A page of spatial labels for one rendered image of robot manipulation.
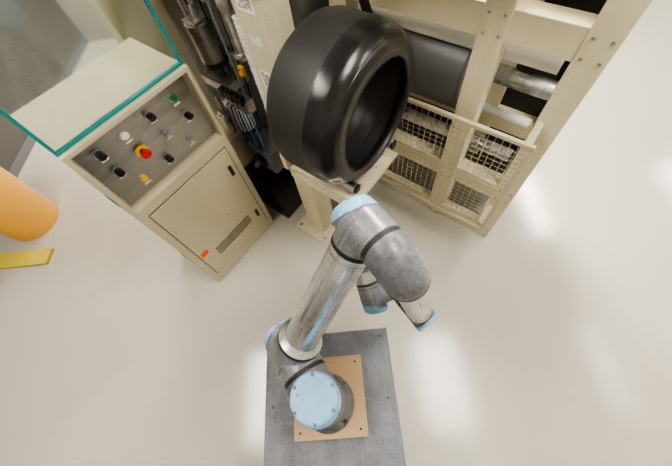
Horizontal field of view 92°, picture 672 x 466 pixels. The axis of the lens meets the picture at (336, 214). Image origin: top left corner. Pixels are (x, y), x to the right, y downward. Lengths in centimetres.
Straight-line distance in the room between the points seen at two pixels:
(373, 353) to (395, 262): 77
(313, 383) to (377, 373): 37
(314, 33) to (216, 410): 190
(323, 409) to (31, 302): 241
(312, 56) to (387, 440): 129
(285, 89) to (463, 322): 162
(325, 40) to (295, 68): 11
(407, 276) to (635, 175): 252
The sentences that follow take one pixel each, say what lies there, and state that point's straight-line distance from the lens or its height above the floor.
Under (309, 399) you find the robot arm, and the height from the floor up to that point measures 91.
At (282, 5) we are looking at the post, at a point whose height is 146.
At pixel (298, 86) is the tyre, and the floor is 139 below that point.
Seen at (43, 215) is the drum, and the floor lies 11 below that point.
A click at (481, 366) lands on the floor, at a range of 209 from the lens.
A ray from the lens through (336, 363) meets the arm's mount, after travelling 137.
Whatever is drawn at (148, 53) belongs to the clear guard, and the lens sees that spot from 143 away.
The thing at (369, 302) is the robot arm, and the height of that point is 84.
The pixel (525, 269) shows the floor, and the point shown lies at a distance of 233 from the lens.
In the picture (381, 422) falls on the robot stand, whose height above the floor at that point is 60.
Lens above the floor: 200
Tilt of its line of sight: 60 degrees down
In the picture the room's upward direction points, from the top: 11 degrees counter-clockwise
